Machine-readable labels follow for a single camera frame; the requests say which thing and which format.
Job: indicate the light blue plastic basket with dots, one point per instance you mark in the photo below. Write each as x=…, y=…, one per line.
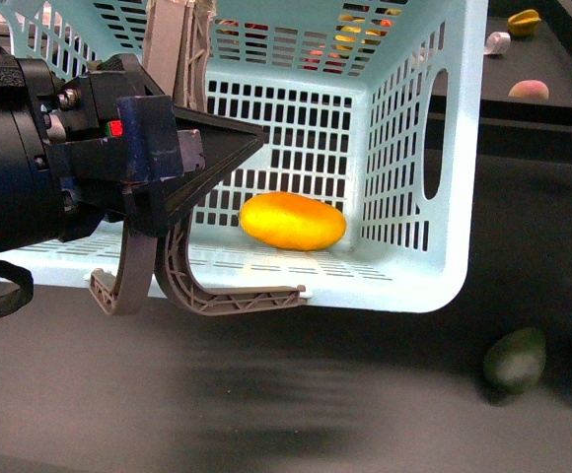
x=370, y=107

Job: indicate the green avocado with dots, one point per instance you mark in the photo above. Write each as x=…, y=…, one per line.
x=515, y=363

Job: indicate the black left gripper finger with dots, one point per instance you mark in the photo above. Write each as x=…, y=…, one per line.
x=227, y=144

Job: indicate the black fruit tray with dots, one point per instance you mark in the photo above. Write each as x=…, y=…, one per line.
x=545, y=55

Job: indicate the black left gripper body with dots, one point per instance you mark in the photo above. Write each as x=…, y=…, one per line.
x=101, y=147

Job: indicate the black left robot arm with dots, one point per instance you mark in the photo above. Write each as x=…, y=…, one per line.
x=14, y=152

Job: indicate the yellow starfruit far right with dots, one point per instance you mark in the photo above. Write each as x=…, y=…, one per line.
x=524, y=23

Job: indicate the yellow mango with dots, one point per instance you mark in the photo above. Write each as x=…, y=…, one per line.
x=292, y=222

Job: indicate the pink peach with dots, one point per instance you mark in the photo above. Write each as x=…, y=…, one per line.
x=530, y=89

